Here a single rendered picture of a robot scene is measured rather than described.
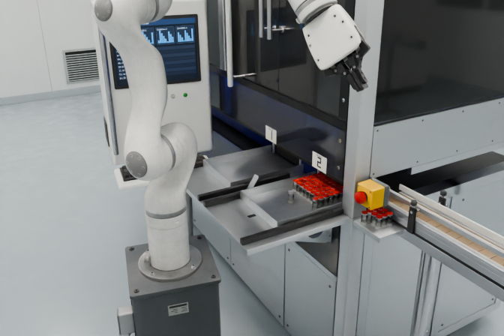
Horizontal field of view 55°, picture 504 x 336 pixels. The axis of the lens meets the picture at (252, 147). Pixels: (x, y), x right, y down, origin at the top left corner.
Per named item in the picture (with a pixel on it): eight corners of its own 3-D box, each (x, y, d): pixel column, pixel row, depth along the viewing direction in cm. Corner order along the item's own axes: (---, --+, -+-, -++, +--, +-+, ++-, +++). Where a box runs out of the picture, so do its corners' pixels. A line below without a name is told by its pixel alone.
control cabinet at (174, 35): (204, 139, 262) (196, -14, 233) (214, 151, 245) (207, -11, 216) (107, 153, 245) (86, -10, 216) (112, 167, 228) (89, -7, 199)
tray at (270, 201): (314, 178, 195) (315, 171, 194) (357, 205, 174) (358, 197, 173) (240, 199, 180) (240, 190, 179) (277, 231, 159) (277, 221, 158)
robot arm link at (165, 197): (136, 212, 138) (127, 133, 129) (174, 187, 153) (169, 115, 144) (170, 222, 133) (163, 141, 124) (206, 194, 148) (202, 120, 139)
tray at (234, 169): (271, 151, 223) (271, 144, 222) (303, 172, 202) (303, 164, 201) (203, 166, 208) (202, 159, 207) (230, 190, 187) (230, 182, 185)
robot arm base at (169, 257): (141, 287, 136) (134, 229, 129) (136, 250, 153) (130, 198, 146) (207, 274, 141) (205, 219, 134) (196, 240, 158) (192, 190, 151)
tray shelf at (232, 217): (265, 151, 228) (265, 148, 227) (366, 216, 171) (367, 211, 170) (168, 173, 206) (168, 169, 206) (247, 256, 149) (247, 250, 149)
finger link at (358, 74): (343, 61, 96) (360, 90, 96) (357, 52, 94) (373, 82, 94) (349, 60, 99) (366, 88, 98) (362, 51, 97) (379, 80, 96)
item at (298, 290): (277, 173, 411) (279, 70, 378) (496, 322, 243) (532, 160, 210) (165, 201, 366) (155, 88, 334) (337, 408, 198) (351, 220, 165)
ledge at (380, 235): (383, 214, 172) (383, 210, 171) (410, 231, 161) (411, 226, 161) (352, 225, 166) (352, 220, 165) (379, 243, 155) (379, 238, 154)
